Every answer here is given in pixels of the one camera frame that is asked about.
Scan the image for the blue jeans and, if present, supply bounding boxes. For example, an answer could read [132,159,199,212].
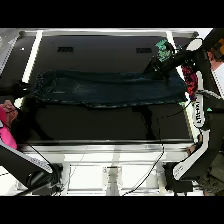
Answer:
[32,68,188,110]

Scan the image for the green patterned garment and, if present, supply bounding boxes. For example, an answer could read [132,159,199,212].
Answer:
[154,38,172,63]

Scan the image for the red patterned garment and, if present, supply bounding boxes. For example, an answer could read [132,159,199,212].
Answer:
[181,64,200,102]

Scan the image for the brown garment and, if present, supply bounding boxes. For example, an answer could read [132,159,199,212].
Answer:
[185,142,202,157]

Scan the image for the pink garment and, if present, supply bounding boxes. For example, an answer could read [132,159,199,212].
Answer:
[0,99,19,150]

